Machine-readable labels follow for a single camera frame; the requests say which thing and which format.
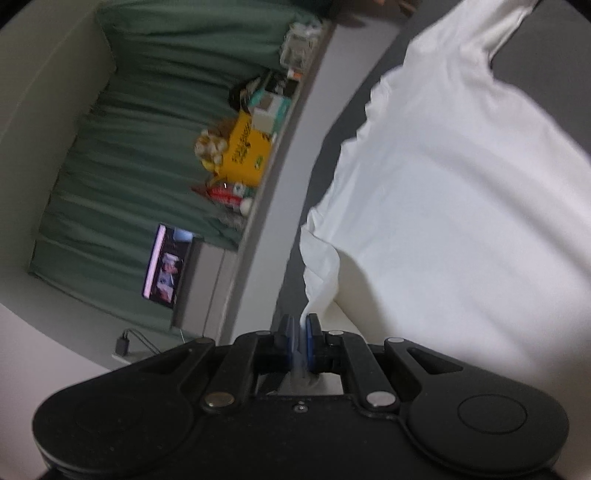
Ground grey padded headboard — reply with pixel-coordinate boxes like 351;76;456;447
217;18;407;342

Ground flat screen monitor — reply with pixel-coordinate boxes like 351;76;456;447
141;223;206;310

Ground red snack packet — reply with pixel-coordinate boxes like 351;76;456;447
191;182;245;206

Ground white shirt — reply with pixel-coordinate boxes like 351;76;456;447
277;0;591;398

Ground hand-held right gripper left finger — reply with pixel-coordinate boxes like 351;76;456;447
134;314;298;411

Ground clear plastic container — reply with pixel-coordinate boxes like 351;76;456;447
279;21;321;70

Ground green curtain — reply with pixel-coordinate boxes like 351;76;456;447
28;0;333;333

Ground black bag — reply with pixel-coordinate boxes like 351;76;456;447
228;74;271;112

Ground grey cabinet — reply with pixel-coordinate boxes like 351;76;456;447
171;237;238;337

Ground white and teal box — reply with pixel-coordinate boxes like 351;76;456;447
249;90;293;132

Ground yellow cardboard box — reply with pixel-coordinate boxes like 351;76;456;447
217;113;278;188

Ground brown plush toy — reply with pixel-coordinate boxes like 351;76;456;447
193;120;241;171

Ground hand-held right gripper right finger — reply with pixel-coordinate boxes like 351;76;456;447
305;313;464;412

